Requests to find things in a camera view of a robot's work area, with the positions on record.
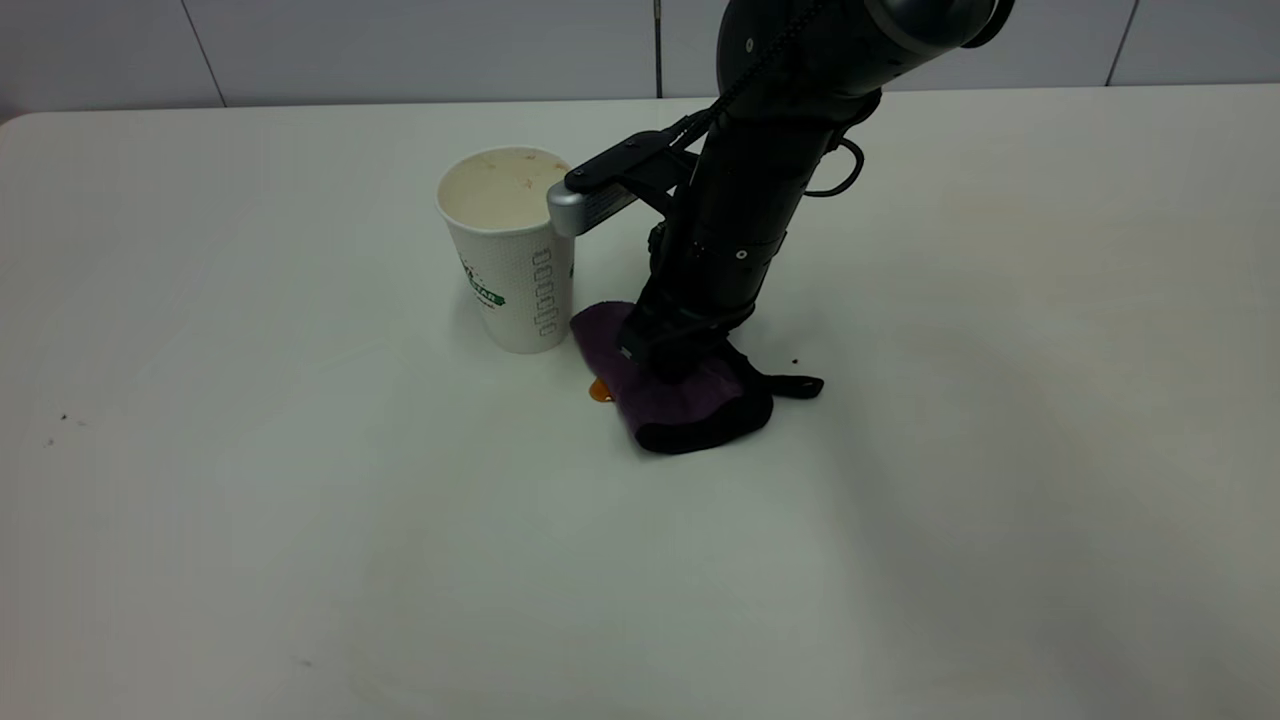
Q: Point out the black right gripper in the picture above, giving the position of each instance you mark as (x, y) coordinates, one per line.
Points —
(710, 290)

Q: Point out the purple cloth with black trim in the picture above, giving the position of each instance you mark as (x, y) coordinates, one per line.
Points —
(680, 410)

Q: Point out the white paper coffee cup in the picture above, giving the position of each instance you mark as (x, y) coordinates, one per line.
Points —
(500, 270)

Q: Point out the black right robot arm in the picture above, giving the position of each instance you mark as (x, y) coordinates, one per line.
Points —
(790, 100)

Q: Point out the brown coffee spill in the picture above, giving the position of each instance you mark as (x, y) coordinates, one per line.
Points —
(599, 391)

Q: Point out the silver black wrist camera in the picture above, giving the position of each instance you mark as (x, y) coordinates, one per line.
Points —
(600, 190)

